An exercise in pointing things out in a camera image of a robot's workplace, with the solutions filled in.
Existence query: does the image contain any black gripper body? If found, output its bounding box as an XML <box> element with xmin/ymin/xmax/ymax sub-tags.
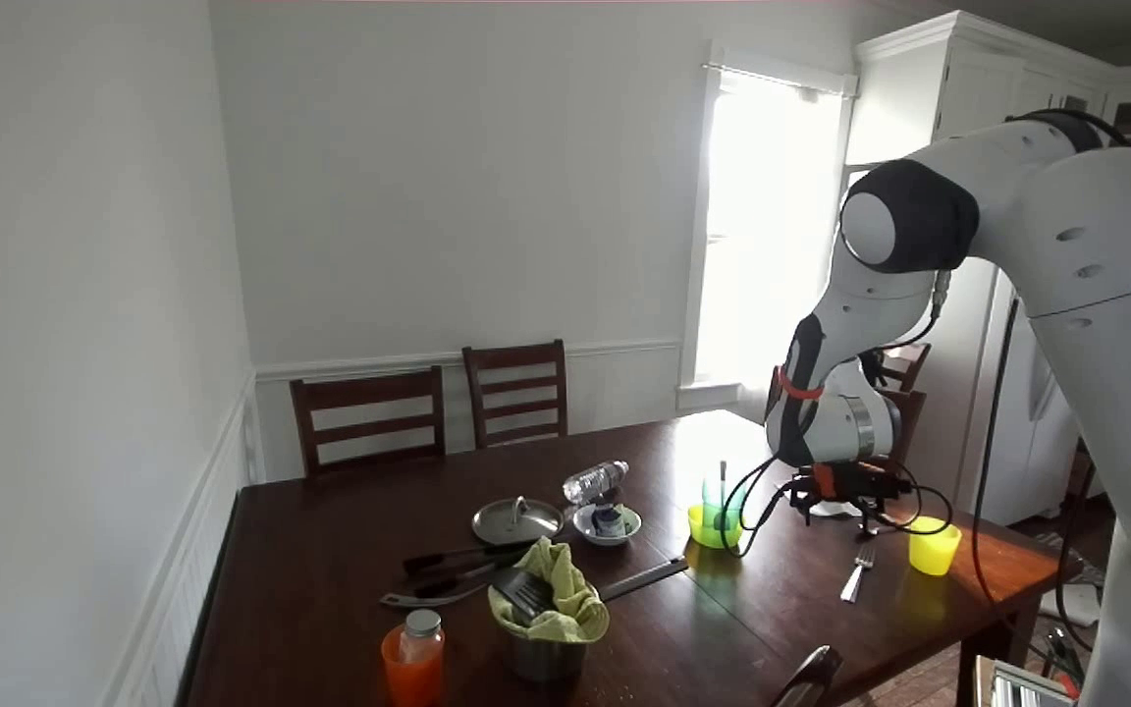
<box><xmin>787</xmin><ymin>476</ymin><xmax>921</xmax><ymax>526</ymax></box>

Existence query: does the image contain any silver fork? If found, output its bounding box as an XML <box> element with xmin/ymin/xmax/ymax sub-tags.
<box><xmin>836</xmin><ymin>553</ymin><xmax>880</xmax><ymax>607</ymax></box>

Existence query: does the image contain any yellow plastic cup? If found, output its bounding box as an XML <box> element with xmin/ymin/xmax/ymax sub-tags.
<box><xmin>904</xmin><ymin>511</ymin><xmax>967</xmax><ymax>579</ymax></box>

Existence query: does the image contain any green cup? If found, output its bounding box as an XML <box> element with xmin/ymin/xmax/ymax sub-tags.
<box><xmin>683</xmin><ymin>499</ymin><xmax>751</xmax><ymax>553</ymax></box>

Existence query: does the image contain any blue plastic cup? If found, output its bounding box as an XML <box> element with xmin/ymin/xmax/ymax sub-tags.
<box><xmin>701</xmin><ymin>472</ymin><xmax>742</xmax><ymax>518</ymax></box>

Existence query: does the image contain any small metal bowl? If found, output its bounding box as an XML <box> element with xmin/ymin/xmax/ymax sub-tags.
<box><xmin>566</xmin><ymin>499</ymin><xmax>650</xmax><ymax>548</ymax></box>

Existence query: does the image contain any white refrigerator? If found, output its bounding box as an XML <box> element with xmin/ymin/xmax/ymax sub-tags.
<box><xmin>841</xmin><ymin>153</ymin><xmax>1092</xmax><ymax>526</ymax></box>

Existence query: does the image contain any dark table knife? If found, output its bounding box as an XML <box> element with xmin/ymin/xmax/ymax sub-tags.
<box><xmin>599</xmin><ymin>553</ymin><xmax>692</xmax><ymax>603</ymax></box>

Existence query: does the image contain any gray metal box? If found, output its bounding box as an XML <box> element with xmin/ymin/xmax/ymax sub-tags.
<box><xmin>976</xmin><ymin>651</ymin><xmax>1081</xmax><ymax>707</ymax></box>

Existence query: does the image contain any clear plastic bottle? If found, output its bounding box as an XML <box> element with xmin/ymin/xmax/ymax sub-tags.
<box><xmin>560</xmin><ymin>455</ymin><xmax>637</xmax><ymax>511</ymax></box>

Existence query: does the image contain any yellow-green cloth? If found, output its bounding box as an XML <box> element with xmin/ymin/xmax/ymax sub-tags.
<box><xmin>482</xmin><ymin>535</ymin><xmax>618</xmax><ymax>647</ymax></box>

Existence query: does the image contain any bright window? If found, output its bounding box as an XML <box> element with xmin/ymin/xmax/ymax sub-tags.
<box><xmin>688</xmin><ymin>56</ymin><xmax>854</xmax><ymax>397</ymax></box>

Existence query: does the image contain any metal pan lid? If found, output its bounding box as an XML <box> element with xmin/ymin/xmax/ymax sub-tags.
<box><xmin>467</xmin><ymin>490</ymin><xmax>566</xmax><ymax>548</ymax></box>

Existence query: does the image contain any black spatula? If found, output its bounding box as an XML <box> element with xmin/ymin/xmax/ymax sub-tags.
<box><xmin>400</xmin><ymin>540</ymin><xmax>529</xmax><ymax>587</ymax></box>

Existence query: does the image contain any dark ladle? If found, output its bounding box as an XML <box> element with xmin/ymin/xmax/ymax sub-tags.
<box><xmin>378</xmin><ymin>569</ymin><xmax>509</xmax><ymax>616</ymax></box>

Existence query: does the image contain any white tall cabinet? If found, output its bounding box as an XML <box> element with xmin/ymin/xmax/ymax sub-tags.
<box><xmin>848</xmin><ymin>6</ymin><xmax>1131</xmax><ymax>188</ymax></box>

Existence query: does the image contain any orange bottle with white cap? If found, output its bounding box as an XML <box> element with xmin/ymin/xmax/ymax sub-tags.
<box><xmin>378</xmin><ymin>603</ymin><xmax>451</xmax><ymax>707</ymax></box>

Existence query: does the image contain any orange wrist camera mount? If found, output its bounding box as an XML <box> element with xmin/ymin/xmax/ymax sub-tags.
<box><xmin>808</xmin><ymin>458</ymin><xmax>875</xmax><ymax>503</ymax></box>

